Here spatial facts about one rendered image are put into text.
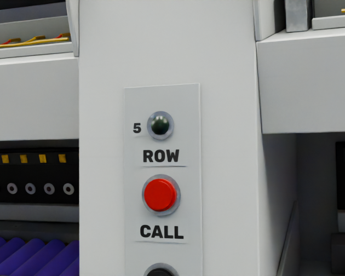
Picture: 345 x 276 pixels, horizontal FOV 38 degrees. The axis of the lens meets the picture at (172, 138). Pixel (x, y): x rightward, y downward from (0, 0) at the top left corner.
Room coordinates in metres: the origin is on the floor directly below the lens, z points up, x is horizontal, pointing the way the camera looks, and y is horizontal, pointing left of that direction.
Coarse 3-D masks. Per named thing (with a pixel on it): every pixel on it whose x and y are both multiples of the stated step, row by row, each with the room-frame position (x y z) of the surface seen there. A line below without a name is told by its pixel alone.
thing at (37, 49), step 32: (0, 0) 0.49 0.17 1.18; (32, 0) 0.48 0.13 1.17; (64, 0) 0.47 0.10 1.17; (0, 32) 0.36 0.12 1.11; (32, 32) 0.35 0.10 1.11; (64, 32) 0.35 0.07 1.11; (0, 64) 0.28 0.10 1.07; (32, 64) 0.27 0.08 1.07; (64, 64) 0.27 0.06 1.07; (0, 96) 0.29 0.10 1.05; (32, 96) 0.28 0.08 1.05; (64, 96) 0.27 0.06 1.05; (0, 128) 0.29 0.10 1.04; (32, 128) 0.29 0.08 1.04; (64, 128) 0.28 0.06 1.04
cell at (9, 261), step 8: (32, 240) 0.45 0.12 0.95; (40, 240) 0.45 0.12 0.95; (24, 248) 0.43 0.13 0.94; (32, 248) 0.43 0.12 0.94; (40, 248) 0.44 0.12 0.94; (16, 256) 0.42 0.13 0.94; (24, 256) 0.42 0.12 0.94; (0, 264) 0.41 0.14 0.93; (8, 264) 0.41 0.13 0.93; (16, 264) 0.41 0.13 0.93; (0, 272) 0.40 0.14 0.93; (8, 272) 0.40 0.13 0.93
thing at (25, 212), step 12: (0, 204) 0.49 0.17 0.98; (12, 204) 0.48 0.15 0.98; (24, 204) 0.48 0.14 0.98; (36, 204) 0.48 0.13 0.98; (48, 204) 0.47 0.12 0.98; (60, 204) 0.47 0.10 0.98; (72, 204) 0.47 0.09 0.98; (0, 216) 0.49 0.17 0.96; (12, 216) 0.49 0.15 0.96; (24, 216) 0.48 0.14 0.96; (36, 216) 0.48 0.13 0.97; (48, 216) 0.47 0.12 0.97; (60, 216) 0.47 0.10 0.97; (72, 216) 0.46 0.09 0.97
